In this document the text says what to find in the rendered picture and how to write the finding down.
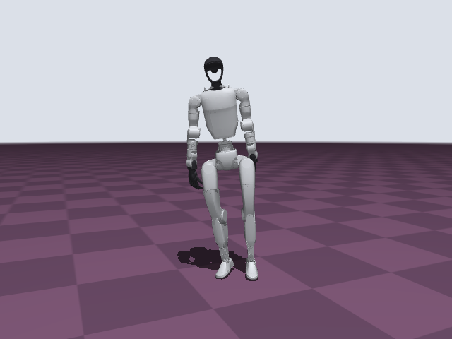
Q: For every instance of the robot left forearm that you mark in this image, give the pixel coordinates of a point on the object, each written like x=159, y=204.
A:
x=250, y=142

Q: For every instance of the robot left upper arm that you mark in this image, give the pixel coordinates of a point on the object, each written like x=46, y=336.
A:
x=244, y=107

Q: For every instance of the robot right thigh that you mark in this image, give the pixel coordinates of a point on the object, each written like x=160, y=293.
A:
x=209, y=175

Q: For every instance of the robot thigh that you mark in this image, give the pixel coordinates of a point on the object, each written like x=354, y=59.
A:
x=209, y=175
x=247, y=182

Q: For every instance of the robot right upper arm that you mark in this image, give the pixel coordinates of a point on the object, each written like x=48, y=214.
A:
x=194, y=103

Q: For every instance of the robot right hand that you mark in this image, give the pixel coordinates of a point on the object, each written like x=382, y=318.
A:
x=193, y=177

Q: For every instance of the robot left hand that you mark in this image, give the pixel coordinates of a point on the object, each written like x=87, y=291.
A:
x=253, y=157

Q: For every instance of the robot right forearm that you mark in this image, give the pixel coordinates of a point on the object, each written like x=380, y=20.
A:
x=191, y=150

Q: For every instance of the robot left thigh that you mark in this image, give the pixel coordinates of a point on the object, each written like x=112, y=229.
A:
x=247, y=182

